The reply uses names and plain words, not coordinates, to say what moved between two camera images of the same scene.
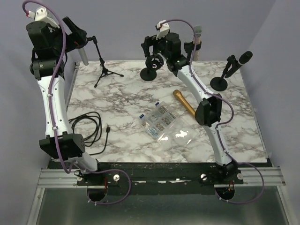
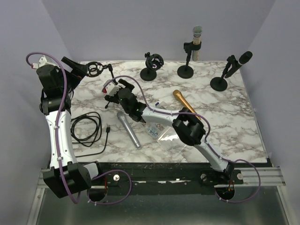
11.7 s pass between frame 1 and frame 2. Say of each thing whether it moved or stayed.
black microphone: stayed
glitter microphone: stayed
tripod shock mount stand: moved
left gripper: moved
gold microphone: stayed
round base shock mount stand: stayed
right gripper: moved
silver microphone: moved
